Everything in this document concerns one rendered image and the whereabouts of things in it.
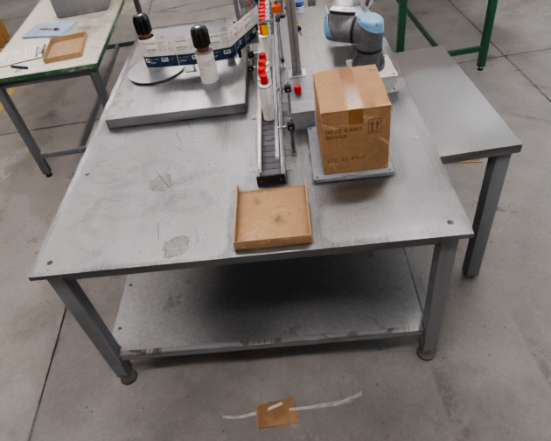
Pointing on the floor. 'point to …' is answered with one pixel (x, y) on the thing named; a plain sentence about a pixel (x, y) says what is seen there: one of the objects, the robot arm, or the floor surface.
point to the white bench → (33, 75)
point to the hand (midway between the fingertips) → (365, 7)
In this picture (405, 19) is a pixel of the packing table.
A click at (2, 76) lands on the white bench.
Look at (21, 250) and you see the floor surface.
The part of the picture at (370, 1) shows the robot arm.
